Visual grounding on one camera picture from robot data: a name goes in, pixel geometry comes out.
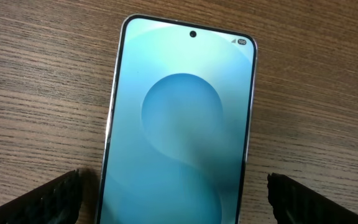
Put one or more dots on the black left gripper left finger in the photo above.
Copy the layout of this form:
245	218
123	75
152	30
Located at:
58	201

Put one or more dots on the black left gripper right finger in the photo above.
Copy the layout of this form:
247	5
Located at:
294	203

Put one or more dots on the Galaxy S25 smartphone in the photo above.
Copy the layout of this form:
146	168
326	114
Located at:
178	128

